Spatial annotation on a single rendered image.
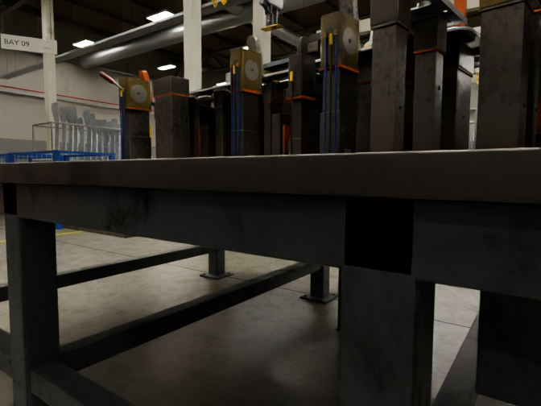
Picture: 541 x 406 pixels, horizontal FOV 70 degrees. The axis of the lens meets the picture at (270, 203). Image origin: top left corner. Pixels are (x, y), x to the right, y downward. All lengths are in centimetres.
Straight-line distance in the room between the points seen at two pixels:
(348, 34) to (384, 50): 28
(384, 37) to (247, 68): 57
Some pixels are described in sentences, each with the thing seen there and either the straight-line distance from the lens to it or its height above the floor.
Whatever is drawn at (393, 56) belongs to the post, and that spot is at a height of 87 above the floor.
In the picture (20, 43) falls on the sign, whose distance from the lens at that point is 1405.
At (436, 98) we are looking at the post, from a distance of 86.
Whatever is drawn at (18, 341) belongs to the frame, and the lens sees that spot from 112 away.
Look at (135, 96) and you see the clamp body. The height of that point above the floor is 99.
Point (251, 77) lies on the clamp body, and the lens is 121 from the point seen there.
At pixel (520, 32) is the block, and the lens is 90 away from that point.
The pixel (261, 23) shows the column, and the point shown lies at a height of 403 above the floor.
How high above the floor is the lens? 68
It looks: 4 degrees down
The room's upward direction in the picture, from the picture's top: straight up
